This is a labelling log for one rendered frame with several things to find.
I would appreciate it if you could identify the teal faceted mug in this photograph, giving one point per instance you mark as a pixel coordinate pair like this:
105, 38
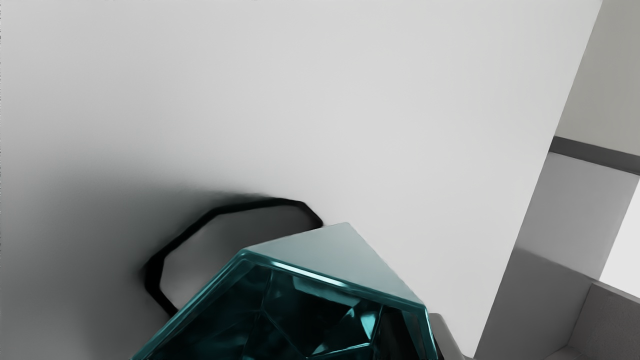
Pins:
300, 300

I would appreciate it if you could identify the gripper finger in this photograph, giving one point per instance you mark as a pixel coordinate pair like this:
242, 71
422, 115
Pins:
447, 340

